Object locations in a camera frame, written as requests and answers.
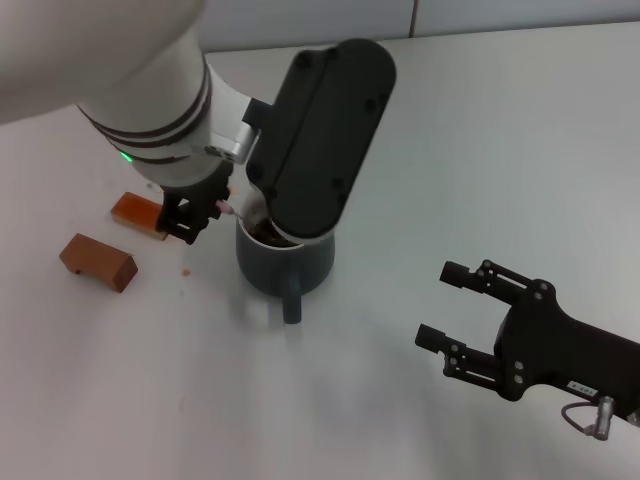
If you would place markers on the grey ceramic cup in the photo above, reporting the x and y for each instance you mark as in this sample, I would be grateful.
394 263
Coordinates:
280 270

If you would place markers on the stained orange wooden block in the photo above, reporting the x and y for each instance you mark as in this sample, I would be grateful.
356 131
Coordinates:
132 210

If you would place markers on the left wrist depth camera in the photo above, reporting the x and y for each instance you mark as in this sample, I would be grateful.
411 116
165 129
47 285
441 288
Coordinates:
320 140

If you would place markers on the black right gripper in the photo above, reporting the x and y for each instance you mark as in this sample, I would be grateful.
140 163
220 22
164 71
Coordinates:
550 345

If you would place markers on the dark coffee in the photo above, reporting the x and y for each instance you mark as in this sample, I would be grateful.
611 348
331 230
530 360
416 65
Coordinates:
262 232

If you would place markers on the plain brown wooden block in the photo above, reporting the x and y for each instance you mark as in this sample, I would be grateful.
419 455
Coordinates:
100 260

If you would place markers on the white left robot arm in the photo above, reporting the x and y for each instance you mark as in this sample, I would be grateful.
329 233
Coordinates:
125 75

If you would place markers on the silver camera mount bracket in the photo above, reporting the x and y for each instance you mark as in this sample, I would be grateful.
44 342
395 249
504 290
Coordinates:
237 140

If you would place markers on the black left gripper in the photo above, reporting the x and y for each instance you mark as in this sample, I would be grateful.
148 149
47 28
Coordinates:
205 190

